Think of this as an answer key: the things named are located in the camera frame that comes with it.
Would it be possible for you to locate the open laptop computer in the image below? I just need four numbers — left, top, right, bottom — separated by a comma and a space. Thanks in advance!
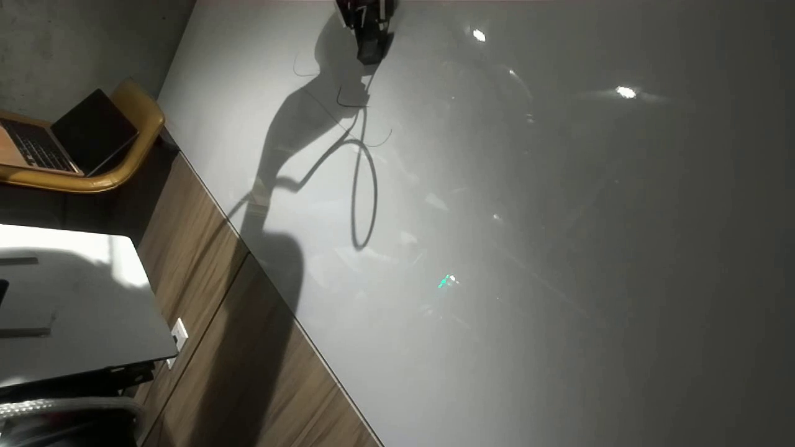
0, 88, 140, 180

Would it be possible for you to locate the yellow wooden chair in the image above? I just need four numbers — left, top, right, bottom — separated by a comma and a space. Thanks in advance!
0, 80, 166, 198

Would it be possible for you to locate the small white plastic block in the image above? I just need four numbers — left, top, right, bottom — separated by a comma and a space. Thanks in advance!
166, 315, 192, 347

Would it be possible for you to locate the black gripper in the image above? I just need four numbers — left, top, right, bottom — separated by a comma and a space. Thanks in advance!
334, 0, 402, 36

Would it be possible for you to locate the large grey whiteboard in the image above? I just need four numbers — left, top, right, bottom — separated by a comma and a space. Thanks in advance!
156, 0, 795, 447

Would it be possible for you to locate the white slotted platform board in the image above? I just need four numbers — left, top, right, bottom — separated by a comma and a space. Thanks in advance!
0, 222, 184, 392

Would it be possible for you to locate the dark platform support frame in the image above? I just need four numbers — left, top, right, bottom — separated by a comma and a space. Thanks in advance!
0, 357, 161, 408

